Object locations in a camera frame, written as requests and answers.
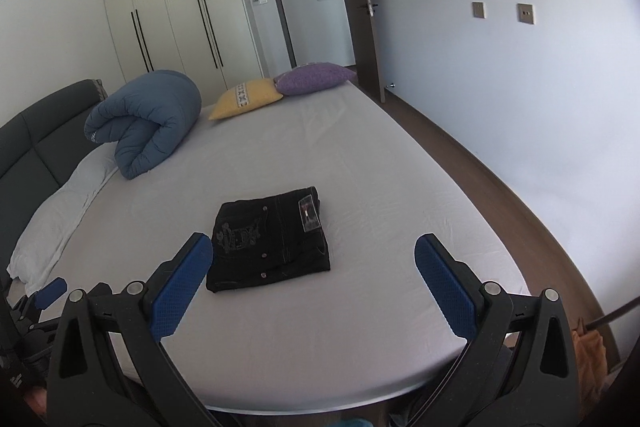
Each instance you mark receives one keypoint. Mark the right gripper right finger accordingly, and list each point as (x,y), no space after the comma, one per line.
(453,285)

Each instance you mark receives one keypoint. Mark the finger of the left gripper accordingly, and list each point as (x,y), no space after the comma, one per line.
(50,293)

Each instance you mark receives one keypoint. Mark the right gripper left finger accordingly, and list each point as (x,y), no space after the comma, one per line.
(172,286)

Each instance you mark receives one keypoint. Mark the black pants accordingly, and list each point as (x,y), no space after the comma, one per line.
(269,240)

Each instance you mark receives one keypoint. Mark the white pillow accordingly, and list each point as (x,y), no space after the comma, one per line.
(42,243)

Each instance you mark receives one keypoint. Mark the orange cloth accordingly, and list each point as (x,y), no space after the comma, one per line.
(592,366)

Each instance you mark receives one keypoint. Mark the dark grey headboard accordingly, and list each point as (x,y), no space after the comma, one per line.
(40,148)

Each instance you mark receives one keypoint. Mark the blue rolled duvet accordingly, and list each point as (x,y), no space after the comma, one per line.
(147,119)

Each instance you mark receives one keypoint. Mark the yellow pillow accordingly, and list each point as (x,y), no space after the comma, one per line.
(244,98)

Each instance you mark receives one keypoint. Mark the purple pillow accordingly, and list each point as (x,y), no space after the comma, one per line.
(312,77)

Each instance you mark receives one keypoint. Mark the cream wardrobe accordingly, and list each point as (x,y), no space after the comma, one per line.
(211,41)

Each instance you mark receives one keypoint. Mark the beige wall switch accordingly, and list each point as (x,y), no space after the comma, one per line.
(479,9)

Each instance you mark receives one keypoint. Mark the beige wall socket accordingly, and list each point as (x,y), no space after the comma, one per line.
(526,13)

